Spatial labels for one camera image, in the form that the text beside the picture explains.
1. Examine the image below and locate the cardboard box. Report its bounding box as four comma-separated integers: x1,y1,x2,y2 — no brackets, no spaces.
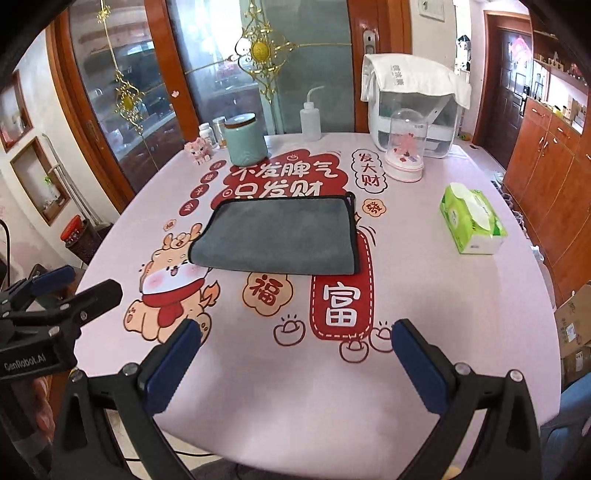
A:
561,344,591,387
554,284,591,352

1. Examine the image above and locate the person's leg in jeans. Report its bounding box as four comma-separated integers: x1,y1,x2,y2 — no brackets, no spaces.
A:
540,378,591,480

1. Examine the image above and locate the green tissue box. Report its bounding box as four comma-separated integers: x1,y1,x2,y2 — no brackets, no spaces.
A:
438,182,509,256

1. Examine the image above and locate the teal ceramic jar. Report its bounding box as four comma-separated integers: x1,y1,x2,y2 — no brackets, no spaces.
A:
224,113,269,167

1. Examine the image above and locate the dark wooden door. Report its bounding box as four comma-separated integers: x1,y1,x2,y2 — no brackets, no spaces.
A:
475,14,533,139

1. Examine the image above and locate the grey towel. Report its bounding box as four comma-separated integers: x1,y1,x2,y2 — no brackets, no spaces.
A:
188,191,362,276

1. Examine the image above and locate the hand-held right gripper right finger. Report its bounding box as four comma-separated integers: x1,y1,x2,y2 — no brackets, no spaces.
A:
392,318,546,480

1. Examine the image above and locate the gold hanging ornament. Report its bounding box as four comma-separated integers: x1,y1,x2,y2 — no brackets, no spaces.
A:
235,0,296,88
97,4,149,126

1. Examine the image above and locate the red container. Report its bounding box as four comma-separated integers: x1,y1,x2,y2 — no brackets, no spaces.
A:
61,215,89,243

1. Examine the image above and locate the pink toy figure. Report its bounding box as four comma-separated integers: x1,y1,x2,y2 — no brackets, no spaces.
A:
185,137,213,165

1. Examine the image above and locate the white countertop appliance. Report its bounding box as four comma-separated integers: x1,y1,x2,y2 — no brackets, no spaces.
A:
367,69,462,159

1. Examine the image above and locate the white cloth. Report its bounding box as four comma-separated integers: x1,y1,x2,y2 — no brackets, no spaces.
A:
361,54,472,110

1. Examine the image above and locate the white squeeze bottle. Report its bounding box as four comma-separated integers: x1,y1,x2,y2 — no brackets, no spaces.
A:
300,86,329,141

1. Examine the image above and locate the pink glass dome ornament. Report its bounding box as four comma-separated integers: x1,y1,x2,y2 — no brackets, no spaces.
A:
385,108,424,183

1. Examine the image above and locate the person's left hand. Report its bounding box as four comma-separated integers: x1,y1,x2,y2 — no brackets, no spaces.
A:
25,375,57,455

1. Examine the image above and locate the dark woven basket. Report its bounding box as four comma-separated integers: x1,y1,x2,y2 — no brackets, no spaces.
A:
65,220,114,267

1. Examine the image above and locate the wooden wall niche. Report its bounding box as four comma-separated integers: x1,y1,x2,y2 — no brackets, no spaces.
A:
9,136,73,227

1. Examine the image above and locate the pink printed tablecloth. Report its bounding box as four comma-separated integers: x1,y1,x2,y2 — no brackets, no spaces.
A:
74,131,562,459

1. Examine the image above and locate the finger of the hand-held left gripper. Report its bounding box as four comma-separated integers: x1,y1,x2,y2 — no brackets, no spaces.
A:
7,279,123,334
0,265,77,319

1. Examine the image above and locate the wooden cabinet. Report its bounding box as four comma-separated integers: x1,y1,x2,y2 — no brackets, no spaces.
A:
503,97,591,305

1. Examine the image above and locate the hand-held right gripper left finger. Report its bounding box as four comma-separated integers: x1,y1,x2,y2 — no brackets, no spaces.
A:
48,318,201,480

